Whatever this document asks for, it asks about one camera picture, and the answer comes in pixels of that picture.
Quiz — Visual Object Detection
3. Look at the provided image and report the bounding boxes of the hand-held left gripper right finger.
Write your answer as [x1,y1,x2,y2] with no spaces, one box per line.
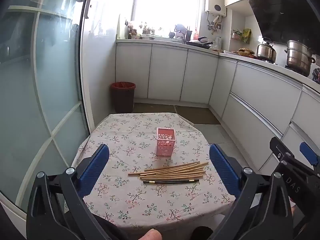
[207,144,294,240]

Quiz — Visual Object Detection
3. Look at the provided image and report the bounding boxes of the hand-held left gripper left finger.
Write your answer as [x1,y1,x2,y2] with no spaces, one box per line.
[26,144,118,240]

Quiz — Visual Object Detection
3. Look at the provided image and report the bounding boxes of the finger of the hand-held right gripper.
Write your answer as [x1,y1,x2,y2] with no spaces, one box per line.
[299,142,320,167]
[269,137,320,180]

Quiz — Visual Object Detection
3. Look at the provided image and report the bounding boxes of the black chopstick with tan tip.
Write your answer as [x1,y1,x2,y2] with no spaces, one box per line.
[142,179,194,184]
[150,179,200,183]

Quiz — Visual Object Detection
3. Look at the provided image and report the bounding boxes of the bundle of wooden chopsticks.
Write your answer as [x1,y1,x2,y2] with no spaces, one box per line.
[128,162,209,181]

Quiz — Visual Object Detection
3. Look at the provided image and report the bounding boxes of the pink perforated utensil holder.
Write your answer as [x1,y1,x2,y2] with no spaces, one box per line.
[156,127,177,157]

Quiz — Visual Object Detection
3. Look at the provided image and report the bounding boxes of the person's left hand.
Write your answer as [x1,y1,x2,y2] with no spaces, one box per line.
[136,229,163,240]

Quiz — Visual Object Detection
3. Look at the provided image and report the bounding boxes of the floral tablecloth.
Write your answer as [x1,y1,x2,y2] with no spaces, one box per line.
[64,112,237,240]

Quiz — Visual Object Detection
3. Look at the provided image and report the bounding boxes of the white base cabinet with drawers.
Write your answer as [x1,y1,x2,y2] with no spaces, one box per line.
[209,56,320,178]

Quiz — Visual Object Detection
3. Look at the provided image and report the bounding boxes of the dark clothing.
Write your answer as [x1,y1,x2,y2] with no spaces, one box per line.
[94,214,214,240]

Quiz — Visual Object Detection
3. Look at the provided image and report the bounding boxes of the brown floor mat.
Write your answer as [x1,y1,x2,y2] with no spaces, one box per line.
[132,102,221,125]

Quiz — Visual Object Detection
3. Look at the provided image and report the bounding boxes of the red trash bin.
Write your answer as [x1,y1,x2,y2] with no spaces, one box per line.
[111,82,136,114]

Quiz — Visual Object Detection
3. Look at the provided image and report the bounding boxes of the steel steamer pot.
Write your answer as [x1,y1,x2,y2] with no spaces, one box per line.
[284,40,316,77]

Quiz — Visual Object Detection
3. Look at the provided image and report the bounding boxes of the white countertop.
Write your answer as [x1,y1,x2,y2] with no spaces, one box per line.
[116,38,320,93]

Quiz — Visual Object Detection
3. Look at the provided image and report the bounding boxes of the steel kettle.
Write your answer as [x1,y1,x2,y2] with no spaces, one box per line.
[256,38,277,62]

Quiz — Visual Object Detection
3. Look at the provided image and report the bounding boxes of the frosted glass sliding door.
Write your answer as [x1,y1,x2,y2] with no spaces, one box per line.
[0,0,95,213]

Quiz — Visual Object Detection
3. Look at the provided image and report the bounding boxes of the white base cabinet row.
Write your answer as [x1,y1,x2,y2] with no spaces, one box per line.
[115,42,219,104]

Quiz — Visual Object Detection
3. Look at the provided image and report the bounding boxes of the black frying pan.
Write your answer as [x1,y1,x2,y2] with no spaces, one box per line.
[186,37,213,49]

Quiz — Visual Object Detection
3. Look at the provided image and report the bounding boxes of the black range hood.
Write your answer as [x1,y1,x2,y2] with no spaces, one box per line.
[244,0,320,53]

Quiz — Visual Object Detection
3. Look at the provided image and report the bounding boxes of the water heater pipes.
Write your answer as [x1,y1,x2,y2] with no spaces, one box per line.
[207,15,223,34]

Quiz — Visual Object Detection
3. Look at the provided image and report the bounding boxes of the white cutting board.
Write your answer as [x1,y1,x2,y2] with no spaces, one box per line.
[117,14,128,39]

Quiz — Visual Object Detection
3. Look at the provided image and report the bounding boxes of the dark grey object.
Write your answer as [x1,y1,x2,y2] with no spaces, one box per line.
[175,24,187,37]

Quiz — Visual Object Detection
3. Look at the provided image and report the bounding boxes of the row of small jars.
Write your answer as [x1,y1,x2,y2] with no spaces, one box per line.
[127,21,163,35]

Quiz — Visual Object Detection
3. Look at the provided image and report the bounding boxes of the white water heater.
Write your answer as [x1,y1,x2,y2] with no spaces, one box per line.
[205,0,227,18]

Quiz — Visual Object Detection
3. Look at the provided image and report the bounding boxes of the bright window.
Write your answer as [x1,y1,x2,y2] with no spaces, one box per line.
[132,0,202,38]

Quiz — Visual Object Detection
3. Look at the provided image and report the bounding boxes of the black door handle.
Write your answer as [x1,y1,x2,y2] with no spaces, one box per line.
[77,0,102,19]

